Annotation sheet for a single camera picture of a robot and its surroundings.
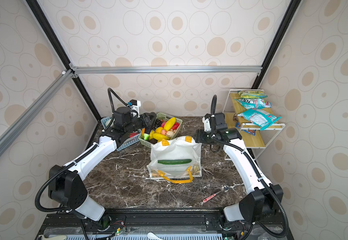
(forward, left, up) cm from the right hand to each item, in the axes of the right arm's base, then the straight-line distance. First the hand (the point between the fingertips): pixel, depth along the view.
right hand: (198, 136), depth 79 cm
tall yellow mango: (+22, +17, -14) cm, 31 cm away
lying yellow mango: (+11, +24, -14) cm, 30 cm away
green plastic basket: (+32, +20, -17) cm, 41 cm away
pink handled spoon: (-20, -14, -22) cm, 33 cm away
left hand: (+7, +21, +10) cm, 25 cm away
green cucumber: (-4, +14, -20) cm, 24 cm away
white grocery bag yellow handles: (0, +10, -11) cm, 15 cm away
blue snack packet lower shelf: (+8, -34, -7) cm, 35 cm away
